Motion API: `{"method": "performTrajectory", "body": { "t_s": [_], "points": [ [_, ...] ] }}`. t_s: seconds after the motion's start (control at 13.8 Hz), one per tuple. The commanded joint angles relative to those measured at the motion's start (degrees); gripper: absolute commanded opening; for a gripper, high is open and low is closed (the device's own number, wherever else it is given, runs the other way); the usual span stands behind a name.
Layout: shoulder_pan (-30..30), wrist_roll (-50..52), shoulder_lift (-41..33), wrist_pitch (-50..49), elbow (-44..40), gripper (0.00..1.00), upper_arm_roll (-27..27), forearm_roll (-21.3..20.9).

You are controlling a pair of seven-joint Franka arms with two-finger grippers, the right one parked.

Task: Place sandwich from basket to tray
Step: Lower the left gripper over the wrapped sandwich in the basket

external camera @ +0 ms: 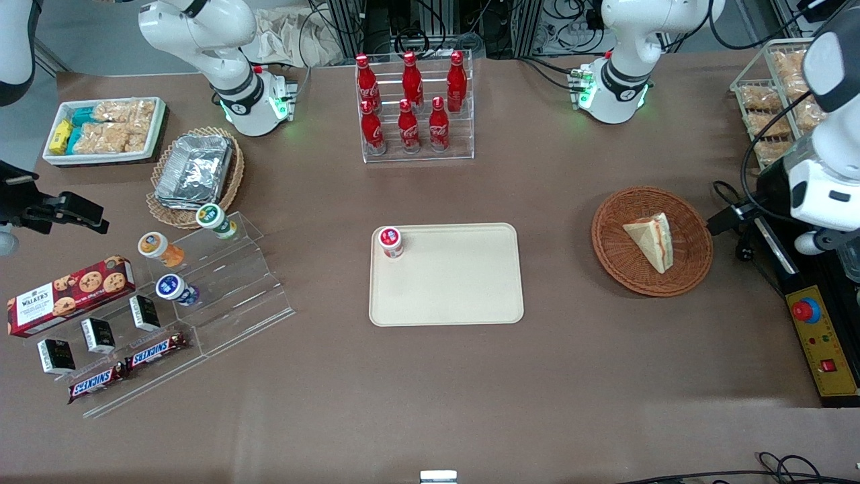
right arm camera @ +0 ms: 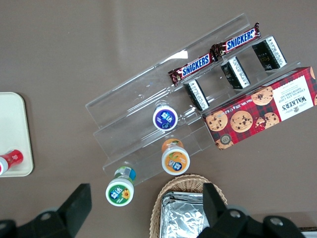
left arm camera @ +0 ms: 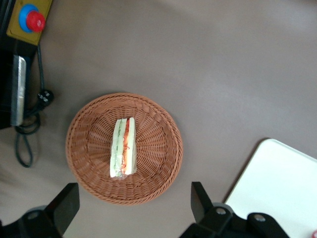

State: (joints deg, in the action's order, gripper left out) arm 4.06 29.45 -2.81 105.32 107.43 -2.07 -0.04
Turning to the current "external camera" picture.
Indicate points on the black side platform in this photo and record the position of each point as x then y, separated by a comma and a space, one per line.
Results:
806, 275

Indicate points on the black aluminium frame rack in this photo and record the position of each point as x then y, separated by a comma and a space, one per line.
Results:
437, 27

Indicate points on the orange lid yogurt jar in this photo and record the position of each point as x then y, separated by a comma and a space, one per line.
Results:
156, 246

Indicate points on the light wicker basket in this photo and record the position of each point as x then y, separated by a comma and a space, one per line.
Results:
235, 171

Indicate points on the triangular sandwich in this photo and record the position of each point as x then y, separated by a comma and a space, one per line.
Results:
650, 238

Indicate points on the teal snack packet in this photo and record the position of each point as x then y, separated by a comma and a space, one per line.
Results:
84, 116

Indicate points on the beige cloth bag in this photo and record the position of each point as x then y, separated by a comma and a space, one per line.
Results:
289, 37

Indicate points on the small black box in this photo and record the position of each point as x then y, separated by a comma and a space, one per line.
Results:
145, 312
99, 335
56, 356

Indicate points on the clear plastic container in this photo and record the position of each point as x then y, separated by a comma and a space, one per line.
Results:
850, 262

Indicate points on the yellow emergency stop control box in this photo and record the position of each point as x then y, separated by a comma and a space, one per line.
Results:
826, 343

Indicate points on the clear acrylic stepped snack stand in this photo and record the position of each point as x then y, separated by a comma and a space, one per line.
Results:
154, 383

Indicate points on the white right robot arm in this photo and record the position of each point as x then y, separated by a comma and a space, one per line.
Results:
201, 27

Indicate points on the blue lid yogurt jar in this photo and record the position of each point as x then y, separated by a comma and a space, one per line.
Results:
173, 288

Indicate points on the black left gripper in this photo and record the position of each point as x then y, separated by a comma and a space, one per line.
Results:
772, 190

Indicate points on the rice cracker snack pack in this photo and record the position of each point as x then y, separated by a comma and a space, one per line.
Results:
107, 138
124, 111

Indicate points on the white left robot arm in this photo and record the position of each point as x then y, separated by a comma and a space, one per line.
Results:
625, 40

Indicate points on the red lid yogurt jar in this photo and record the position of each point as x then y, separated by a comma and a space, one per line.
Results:
390, 240

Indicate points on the bagged cracker pack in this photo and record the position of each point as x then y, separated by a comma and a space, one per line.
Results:
809, 113
759, 97
789, 70
766, 123
772, 151

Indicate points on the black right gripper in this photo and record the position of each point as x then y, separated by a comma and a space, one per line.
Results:
15, 204

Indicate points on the Snickers chocolate bar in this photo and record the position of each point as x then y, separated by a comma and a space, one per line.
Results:
154, 351
97, 383

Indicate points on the clear acrylic stepped jar stand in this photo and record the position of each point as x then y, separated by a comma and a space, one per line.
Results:
235, 289

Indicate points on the green lid yogurt jar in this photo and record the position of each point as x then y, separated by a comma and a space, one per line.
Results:
213, 218

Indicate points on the clear acrylic bottle rack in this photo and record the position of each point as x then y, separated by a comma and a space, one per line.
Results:
463, 138

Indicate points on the beige plastic tray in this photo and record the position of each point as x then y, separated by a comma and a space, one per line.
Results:
457, 282

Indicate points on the red Walkers cookie box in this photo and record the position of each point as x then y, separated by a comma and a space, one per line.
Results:
67, 296

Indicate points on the yellow snack packet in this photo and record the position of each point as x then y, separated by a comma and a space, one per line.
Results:
60, 136

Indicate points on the brown wicker basket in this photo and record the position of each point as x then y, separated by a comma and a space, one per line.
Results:
618, 249

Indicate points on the white rectangular snack tray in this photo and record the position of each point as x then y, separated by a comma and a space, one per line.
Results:
158, 131

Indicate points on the red cola bottle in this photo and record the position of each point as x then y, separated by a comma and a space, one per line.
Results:
372, 131
439, 128
408, 129
412, 77
457, 81
366, 79

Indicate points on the stacked foil containers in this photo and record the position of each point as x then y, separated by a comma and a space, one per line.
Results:
195, 168

